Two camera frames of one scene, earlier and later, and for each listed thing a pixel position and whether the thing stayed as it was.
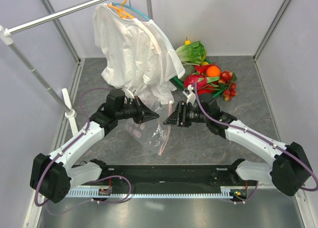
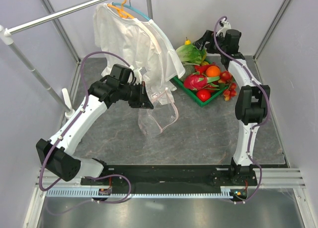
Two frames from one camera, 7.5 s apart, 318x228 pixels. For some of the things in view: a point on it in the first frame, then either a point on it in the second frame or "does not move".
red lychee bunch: x=226 y=78 does not move
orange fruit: x=212 y=71 does not move
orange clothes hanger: x=121 y=12 does not move
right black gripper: x=179 y=117 to x=208 y=36
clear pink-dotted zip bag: x=152 y=132 to x=164 y=113
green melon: x=189 y=69 does not move
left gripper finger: x=145 y=110 to x=146 y=103
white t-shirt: x=135 y=55 does not move
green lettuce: x=194 y=53 does not move
